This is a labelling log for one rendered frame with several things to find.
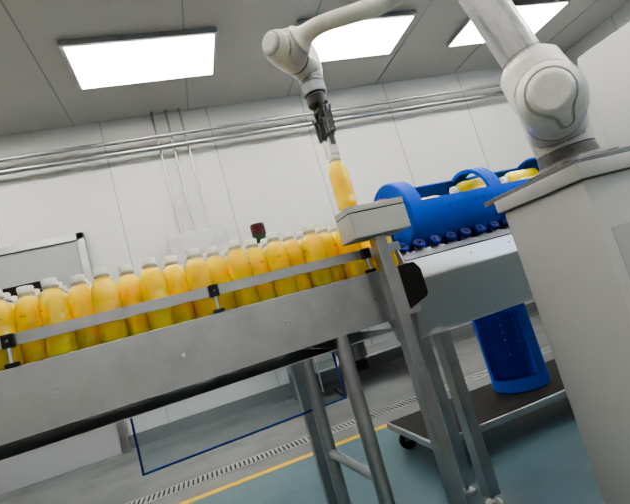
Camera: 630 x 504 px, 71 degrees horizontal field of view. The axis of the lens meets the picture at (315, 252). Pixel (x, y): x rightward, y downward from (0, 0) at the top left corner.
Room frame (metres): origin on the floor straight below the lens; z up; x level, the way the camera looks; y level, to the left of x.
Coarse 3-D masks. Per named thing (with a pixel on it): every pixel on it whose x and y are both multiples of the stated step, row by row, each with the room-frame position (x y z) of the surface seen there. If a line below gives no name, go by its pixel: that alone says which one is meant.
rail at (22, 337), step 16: (336, 256) 1.42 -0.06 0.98; (352, 256) 1.44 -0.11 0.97; (272, 272) 1.33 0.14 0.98; (288, 272) 1.35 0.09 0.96; (304, 272) 1.37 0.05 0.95; (224, 288) 1.28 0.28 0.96; (240, 288) 1.29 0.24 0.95; (144, 304) 1.19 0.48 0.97; (160, 304) 1.21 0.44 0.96; (176, 304) 1.22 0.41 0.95; (80, 320) 1.13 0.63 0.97; (96, 320) 1.15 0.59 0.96; (112, 320) 1.16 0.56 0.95; (16, 336) 1.08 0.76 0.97; (32, 336) 1.09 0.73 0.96; (48, 336) 1.10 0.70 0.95
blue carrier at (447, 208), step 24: (480, 168) 1.86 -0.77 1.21; (384, 192) 1.74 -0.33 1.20; (408, 192) 1.65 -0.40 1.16; (432, 192) 1.96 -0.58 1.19; (480, 192) 1.75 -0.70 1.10; (504, 192) 1.80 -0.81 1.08; (408, 216) 1.64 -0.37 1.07; (432, 216) 1.66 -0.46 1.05; (456, 216) 1.71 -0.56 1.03; (480, 216) 1.78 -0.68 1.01; (504, 216) 1.84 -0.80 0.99; (408, 240) 1.69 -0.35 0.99
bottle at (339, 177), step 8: (336, 160) 1.53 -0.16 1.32; (328, 168) 1.54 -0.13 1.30; (336, 168) 1.51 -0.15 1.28; (344, 168) 1.52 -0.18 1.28; (336, 176) 1.51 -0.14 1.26; (344, 176) 1.51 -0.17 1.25; (336, 184) 1.51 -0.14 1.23; (344, 184) 1.51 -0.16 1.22; (336, 192) 1.52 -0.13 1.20; (344, 192) 1.51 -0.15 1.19; (352, 192) 1.52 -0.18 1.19; (336, 200) 1.53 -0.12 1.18; (344, 200) 1.51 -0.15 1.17; (352, 200) 1.51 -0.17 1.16; (344, 208) 1.54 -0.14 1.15
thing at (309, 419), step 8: (304, 416) 1.90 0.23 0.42; (312, 416) 1.90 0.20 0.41; (312, 424) 1.90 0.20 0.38; (312, 432) 1.90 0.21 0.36; (312, 440) 1.89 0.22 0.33; (320, 440) 1.91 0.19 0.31; (312, 448) 1.91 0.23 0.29; (320, 448) 1.90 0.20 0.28; (320, 456) 1.90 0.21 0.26; (320, 464) 1.90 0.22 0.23; (320, 472) 1.90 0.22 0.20; (328, 472) 1.91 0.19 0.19; (320, 480) 1.92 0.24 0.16; (328, 480) 1.90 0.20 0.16; (328, 488) 1.90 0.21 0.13; (328, 496) 1.90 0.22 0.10
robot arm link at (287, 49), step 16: (368, 0) 1.35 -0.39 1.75; (384, 0) 1.35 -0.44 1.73; (400, 0) 1.35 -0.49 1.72; (320, 16) 1.33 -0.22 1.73; (336, 16) 1.33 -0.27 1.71; (352, 16) 1.35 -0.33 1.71; (368, 16) 1.37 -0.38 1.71; (272, 32) 1.32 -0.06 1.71; (288, 32) 1.34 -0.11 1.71; (304, 32) 1.34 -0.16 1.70; (320, 32) 1.35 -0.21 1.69; (272, 48) 1.33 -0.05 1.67; (288, 48) 1.35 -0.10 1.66; (304, 48) 1.37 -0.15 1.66; (288, 64) 1.40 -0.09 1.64; (304, 64) 1.45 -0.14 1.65
